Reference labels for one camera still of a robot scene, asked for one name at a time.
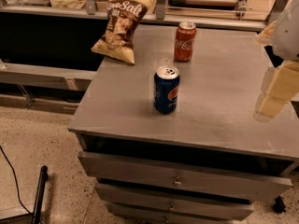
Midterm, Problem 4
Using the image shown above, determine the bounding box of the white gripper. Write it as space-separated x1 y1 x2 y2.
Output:
253 0 299 122

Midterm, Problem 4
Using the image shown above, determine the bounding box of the blue pepsi can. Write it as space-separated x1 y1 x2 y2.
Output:
153 65 180 114

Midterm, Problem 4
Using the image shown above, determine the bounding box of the red coca-cola can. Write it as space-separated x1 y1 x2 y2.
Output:
174 21 196 62

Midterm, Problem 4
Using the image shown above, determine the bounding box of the grey drawer cabinet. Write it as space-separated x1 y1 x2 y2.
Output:
67 24 299 224

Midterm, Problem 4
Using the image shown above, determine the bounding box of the top grey drawer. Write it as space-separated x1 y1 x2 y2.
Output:
78 151 292 202

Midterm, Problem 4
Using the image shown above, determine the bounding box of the grey drawer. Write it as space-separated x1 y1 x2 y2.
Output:
106 203 237 224
95 183 254 221
78 151 292 202

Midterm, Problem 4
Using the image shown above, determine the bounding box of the black caster wheel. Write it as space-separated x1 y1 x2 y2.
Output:
273 196 286 214

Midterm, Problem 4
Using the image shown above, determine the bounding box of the sea salt chips bag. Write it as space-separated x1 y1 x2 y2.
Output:
92 0 155 64

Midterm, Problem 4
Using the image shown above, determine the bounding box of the middle grey drawer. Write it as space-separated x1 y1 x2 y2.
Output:
95 183 254 221

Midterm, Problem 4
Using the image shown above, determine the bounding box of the bottom grey drawer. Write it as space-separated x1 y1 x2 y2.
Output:
106 203 237 224

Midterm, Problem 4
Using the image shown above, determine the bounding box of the grey low shelf beam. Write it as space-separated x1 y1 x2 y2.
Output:
0 62 95 114

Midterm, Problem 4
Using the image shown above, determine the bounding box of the black pole on floor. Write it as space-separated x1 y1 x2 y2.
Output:
31 166 48 224

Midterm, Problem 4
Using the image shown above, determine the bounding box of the grey metal rail frame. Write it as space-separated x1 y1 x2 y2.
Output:
1 0 292 34

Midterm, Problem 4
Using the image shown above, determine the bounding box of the black floor cable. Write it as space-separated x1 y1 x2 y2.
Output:
0 145 45 224

